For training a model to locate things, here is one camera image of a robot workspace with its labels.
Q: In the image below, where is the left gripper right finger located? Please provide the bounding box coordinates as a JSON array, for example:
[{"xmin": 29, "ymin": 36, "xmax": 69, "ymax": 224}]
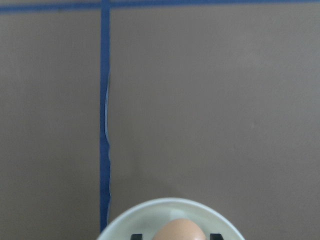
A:
[{"xmin": 209, "ymin": 233, "xmax": 223, "ymax": 240}]

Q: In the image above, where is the white ceramic bowl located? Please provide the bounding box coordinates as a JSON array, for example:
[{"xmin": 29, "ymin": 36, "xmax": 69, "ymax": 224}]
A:
[{"xmin": 98, "ymin": 197, "xmax": 244, "ymax": 240}]

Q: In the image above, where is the brown egg from bowl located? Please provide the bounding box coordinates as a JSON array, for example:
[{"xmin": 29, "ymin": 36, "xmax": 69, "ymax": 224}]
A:
[{"xmin": 152, "ymin": 218, "xmax": 207, "ymax": 240}]

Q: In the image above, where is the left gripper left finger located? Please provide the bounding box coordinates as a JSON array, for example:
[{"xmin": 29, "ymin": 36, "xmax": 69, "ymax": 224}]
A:
[{"xmin": 131, "ymin": 233, "xmax": 143, "ymax": 240}]

